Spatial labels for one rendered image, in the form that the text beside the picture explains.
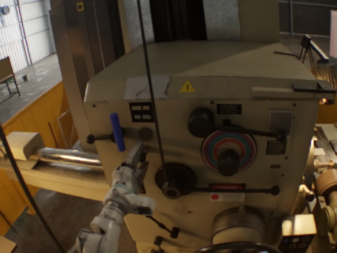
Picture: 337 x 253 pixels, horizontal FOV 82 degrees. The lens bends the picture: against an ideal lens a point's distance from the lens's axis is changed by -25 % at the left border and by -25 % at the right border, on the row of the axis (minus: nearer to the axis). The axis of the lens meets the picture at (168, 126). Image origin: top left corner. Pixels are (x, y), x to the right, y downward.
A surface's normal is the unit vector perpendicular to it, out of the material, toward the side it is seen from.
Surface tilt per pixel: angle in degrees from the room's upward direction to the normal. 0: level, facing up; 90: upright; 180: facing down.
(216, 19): 90
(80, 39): 90
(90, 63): 90
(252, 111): 90
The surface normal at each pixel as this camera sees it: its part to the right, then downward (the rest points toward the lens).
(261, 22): -0.22, 0.50
